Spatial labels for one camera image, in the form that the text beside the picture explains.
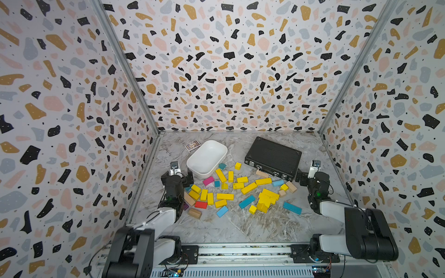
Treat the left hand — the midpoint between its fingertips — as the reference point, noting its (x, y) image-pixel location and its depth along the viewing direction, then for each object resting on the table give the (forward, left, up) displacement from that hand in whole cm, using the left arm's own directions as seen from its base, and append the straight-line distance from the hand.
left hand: (179, 169), depth 86 cm
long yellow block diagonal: (-4, -36, -14) cm, 38 cm away
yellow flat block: (-9, -23, -13) cm, 27 cm away
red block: (-13, -10, -13) cm, 21 cm away
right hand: (+1, -68, -3) cm, 68 cm away
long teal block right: (-14, -55, -14) cm, 59 cm away
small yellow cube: (-16, -36, -12) cm, 42 cm away
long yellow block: (+4, -20, -13) cm, 24 cm away
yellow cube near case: (+10, -30, -12) cm, 33 cm away
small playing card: (+26, -1, -12) cm, 29 cm away
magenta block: (+1, -13, -13) cm, 19 cm away
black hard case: (+14, -51, -10) cm, 54 cm away
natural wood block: (-18, -8, -11) cm, 23 cm away
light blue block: (-17, -21, -13) cm, 30 cm away
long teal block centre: (-11, -34, -14) cm, 39 cm away
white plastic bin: (+16, -10, -13) cm, 23 cm away
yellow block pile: (-10, -44, -13) cm, 47 cm away
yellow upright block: (-10, -15, -13) cm, 22 cm away
